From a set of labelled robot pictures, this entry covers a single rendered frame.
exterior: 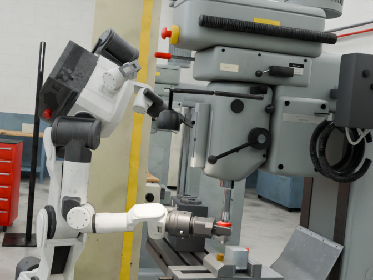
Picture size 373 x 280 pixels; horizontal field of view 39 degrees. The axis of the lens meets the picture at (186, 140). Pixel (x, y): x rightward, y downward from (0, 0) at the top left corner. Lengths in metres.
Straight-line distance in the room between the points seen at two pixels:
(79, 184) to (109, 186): 1.65
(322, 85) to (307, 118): 0.12
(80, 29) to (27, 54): 1.12
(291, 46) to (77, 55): 0.76
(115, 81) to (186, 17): 0.35
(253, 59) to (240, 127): 0.22
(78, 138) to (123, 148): 1.65
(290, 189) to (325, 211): 7.13
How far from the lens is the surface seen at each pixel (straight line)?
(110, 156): 3.44
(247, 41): 1.67
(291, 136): 1.74
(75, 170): 1.82
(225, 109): 1.68
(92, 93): 1.91
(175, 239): 2.15
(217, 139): 1.69
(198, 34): 1.63
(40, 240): 2.27
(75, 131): 1.81
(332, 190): 1.92
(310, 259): 1.96
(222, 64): 1.64
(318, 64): 1.79
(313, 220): 2.03
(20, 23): 10.77
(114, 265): 3.59
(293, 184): 9.06
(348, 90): 1.56
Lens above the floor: 1.52
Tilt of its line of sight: 3 degrees down
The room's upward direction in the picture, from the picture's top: 5 degrees clockwise
